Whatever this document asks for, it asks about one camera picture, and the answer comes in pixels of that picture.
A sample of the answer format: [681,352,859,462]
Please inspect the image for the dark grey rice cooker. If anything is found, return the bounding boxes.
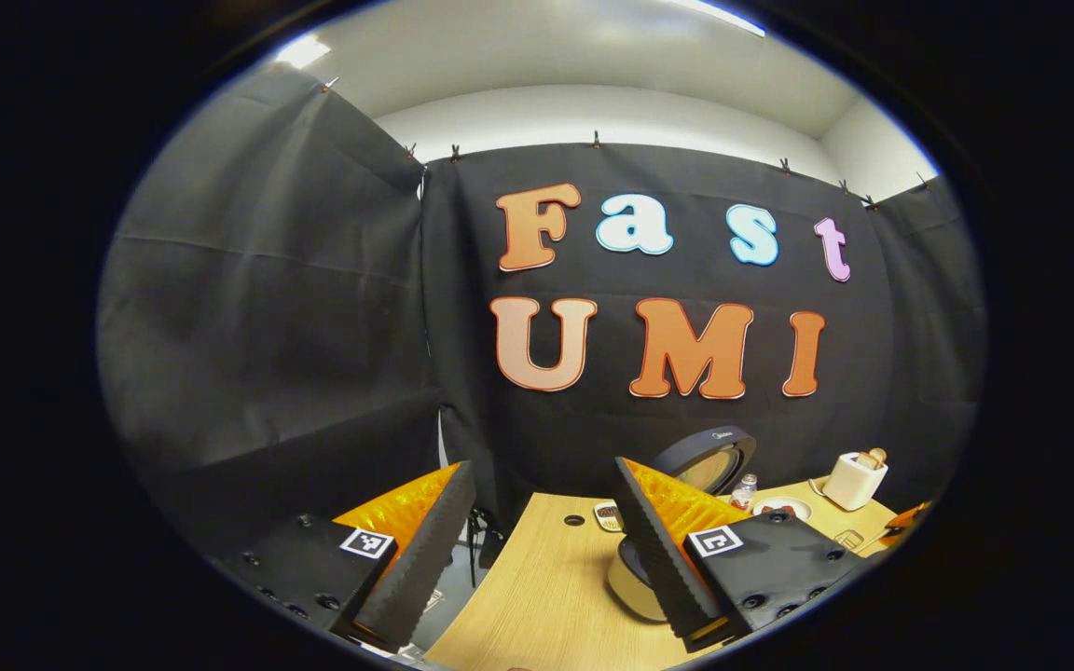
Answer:
[607,426,757,623]

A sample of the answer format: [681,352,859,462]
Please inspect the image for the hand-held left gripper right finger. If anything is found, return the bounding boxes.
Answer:
[613,457,874,653]

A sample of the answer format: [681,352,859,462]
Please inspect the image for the black backdrop cloth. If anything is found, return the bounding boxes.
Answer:
[97,65,987,560]

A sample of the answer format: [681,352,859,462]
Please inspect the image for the black tripod stand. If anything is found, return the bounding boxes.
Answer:
[462,508,503,588]

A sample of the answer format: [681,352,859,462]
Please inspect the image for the round white plate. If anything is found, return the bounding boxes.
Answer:
[751,497,814,523]

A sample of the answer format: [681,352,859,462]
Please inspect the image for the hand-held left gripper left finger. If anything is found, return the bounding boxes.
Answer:
[220,459,477,653]

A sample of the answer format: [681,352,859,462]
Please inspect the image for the white toaster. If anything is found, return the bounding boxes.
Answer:
[821,452,889,512]

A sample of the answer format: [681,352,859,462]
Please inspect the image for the rectangular ceiling light panel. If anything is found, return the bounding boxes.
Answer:
[274,34,331,68]

